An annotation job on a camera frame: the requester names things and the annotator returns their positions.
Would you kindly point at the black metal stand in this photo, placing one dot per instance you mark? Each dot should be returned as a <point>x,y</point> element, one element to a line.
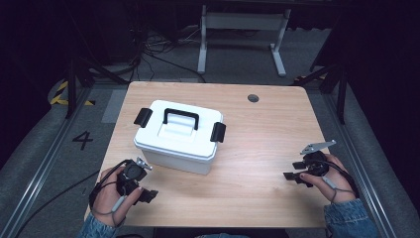
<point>71,89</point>
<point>340,89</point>

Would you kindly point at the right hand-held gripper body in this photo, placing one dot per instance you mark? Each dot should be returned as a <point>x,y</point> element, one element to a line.
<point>315,163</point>

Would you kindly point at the white metal desk frame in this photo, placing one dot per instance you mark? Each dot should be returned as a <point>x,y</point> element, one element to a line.
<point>244,21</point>

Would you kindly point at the person's left hand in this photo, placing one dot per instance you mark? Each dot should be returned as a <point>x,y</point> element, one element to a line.
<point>107,198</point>

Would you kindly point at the metal floor rail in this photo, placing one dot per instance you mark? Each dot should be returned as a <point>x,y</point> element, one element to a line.
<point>358,165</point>
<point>43,168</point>

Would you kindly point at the person's right denim sleeve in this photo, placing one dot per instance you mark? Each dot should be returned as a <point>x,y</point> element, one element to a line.
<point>350,219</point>

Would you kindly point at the person's denim sleeve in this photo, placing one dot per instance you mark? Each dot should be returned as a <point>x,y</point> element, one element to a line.
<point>95,229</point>
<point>350,219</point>

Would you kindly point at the yellow black hazard tape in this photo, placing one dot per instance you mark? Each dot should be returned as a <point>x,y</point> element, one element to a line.
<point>57,97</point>

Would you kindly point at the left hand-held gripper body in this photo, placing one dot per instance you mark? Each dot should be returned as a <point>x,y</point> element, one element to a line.
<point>132,175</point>

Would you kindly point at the black box latch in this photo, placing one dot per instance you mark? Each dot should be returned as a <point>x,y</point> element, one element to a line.
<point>143,117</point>
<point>218,132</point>

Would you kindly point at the person's right hand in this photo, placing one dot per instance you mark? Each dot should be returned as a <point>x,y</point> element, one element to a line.
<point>341,185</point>

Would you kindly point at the white plastic storage box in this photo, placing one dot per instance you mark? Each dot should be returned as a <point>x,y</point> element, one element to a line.
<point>180,162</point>

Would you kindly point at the white storage box lid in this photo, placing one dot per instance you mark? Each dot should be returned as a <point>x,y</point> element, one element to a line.
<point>158,135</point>

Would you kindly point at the person's lap in jeans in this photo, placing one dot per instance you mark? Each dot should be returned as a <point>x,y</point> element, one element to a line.
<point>223,235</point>

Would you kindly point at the person's left denim sleeve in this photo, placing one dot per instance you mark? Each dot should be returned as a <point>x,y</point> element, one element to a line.
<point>95,229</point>

